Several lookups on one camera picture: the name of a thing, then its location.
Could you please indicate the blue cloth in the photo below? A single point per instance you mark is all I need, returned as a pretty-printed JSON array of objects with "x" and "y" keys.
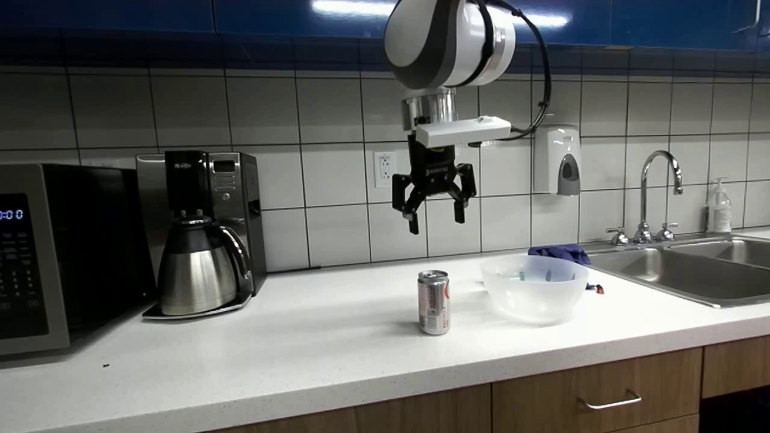
[{"x": 562, "y": 251}]

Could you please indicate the grey soda can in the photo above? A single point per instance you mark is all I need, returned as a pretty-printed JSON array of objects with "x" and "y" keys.
[{"x": 435, "y": 303}]

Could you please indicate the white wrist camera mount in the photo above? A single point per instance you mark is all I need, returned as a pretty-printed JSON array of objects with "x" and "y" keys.
[{"x": 466, "y": 131}]

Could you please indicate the black microwave oven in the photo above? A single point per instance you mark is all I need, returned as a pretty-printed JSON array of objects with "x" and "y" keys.
[{"x": 81, "y": 249}]

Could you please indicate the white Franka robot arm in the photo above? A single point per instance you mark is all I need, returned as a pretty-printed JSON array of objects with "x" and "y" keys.
[{"x": 448, "y": 38}]

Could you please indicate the black coffee maker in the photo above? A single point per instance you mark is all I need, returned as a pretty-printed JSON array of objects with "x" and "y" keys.
[{"x": 232, "y": 201}]

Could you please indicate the white wall soap dispenser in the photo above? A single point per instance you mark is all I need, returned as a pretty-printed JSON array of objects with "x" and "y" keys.
[{"x": 558, "y": 156}]

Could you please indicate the wooden panel under sink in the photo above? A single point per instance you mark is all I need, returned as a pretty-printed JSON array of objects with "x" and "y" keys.
[{"x": 737, "y": 363}]

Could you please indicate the clear plastic bowl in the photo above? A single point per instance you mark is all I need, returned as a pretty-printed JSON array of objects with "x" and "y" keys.
[{"x": 532, "y": 302}]

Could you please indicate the chrome faucet spout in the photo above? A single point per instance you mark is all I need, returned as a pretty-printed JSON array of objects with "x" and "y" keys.
[{"x": 645, "y": 193}]

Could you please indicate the blue cabinet door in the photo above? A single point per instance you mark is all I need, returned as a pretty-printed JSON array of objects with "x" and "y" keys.
[
  {"x": 281, "y": 25},
  {"x": 104, "y": 26},
  {"x": 681, "y": 20}
]

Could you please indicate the white wall outlet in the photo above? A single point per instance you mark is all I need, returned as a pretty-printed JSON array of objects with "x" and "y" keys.
[{"x": 386, "y": 167}]

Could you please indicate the steel coffee carafe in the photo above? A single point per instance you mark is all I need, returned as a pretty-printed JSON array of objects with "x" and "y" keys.
[{"x": 197, "y": 272}]

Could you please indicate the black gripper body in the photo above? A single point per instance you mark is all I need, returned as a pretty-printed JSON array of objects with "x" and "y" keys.
[{"x": 435, "y": 168}]

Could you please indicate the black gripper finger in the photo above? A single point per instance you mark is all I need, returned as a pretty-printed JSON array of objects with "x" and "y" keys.
[
  {"x": 407, "y": 196},
  {"x": 464, "y": 183}
]

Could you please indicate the stainless steel double sink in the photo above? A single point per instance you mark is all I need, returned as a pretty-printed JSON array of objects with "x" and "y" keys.
[{"x": 689, "y": 267}]

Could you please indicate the clear soap bottle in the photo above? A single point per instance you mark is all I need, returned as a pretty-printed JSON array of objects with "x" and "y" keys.
[{"x": 721, "y": 210}]

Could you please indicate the wooden drawer front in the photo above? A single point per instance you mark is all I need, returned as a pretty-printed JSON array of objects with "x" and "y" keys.
[
  {"x": 562, "y": 376},
  {"x": 386, "y": 411}
]

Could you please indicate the small green object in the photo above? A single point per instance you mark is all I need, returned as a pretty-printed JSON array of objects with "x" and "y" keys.
[{"x": 596, "y": 287}]

